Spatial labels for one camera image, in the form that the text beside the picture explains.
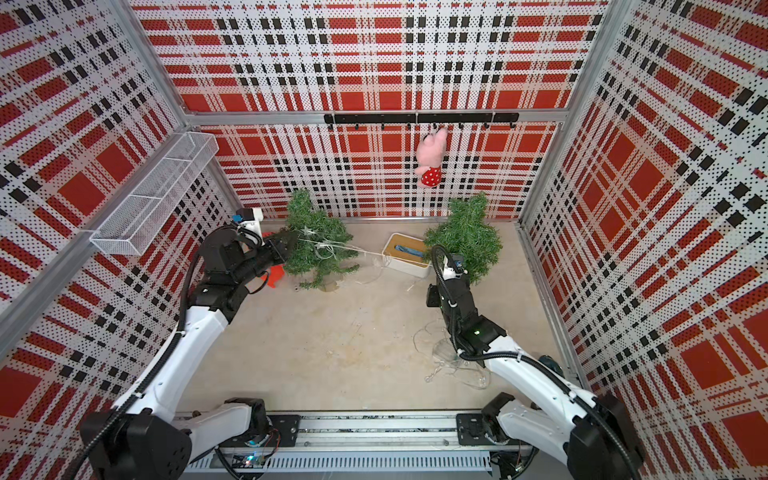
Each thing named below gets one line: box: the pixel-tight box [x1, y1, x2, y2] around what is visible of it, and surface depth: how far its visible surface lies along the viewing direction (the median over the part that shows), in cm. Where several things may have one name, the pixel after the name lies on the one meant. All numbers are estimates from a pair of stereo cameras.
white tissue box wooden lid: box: [381, 232, 432, 278], surface depth 109 cm
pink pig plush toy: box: [414, 127, 448, 188], surface depth 96 cm
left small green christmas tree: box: [284, 189, 359, 288], surface depth 81 cm
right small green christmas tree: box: [423, 191, 503, 285], surface depth 84 cm
